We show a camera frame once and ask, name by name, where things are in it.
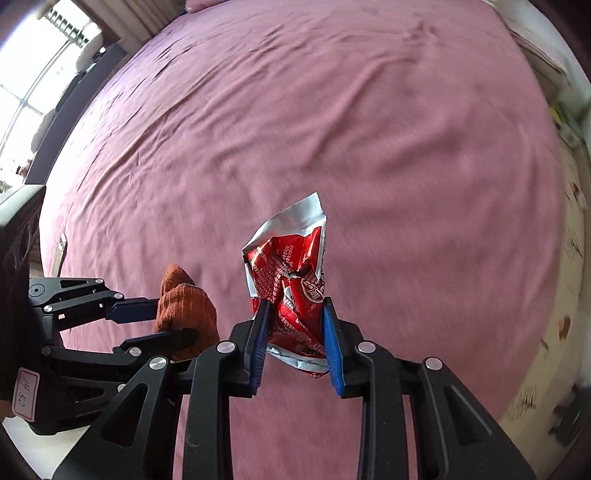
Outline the orange knitted cloth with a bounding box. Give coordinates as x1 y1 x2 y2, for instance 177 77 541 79
154 264 219 362

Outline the red silver snack wrapper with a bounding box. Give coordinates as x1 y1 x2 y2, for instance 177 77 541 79
242 193 328 378

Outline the cartoon tree floor mat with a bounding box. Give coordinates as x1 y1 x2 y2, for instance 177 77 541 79
501 140 590 479

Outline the dark window bench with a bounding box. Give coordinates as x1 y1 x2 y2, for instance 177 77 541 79
25 44 127 185

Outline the pink bed sheet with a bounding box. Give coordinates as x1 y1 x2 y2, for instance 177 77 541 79
38 0 567 480

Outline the window with grille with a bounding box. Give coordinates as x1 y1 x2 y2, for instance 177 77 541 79
1 1 101 191

